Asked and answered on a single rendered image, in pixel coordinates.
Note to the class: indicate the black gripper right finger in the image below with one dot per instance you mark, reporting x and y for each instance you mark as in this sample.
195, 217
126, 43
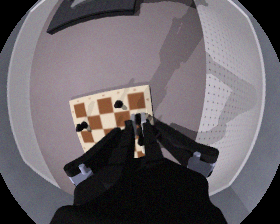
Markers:
198, 157

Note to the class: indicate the brown and cream chessboard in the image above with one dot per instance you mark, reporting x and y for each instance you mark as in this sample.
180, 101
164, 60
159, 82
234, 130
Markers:
101, 116

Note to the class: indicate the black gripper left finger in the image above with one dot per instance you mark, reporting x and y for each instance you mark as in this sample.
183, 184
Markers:
105, 153

